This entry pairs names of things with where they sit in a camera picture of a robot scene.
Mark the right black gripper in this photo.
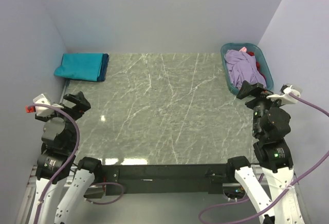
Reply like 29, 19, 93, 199
236, 79, 286, 136

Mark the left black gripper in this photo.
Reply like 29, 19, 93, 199
36, 91, 90, 148

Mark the purple t shirt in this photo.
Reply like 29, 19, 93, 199
224, 50, 267, 89

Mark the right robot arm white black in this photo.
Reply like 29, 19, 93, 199
225, 81, 305, 223

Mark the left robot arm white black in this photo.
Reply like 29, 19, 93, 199
26, 91, 103, 223

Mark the teal plastic basket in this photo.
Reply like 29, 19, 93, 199
220, 43, 274, 95

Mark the folded teal t shirt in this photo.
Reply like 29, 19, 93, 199
54, 53, 103, 82

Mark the folded dark blue t shirt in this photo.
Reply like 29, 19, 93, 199
97, 53, 109, 82

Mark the red t shirt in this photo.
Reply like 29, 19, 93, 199
247, 51, 266, 79

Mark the pink t shirt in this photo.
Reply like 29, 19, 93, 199
239, 47, 247, 52

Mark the black base beam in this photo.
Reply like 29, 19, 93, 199
103, 164, 232, 194

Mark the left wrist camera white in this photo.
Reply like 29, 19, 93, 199
26, 94, 64, 117

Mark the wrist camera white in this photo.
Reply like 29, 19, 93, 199
26, 94, 64, 117
266, 84, 302, 105

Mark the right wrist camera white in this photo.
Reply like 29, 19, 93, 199
266, 84, 302, 105

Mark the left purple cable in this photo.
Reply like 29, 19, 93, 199
27, 103, 80, 224

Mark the purple cable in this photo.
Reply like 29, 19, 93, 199
27, 103, 80, 224
198, 92, 329, 224

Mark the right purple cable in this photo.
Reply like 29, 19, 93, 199
198, 92, 329, 224

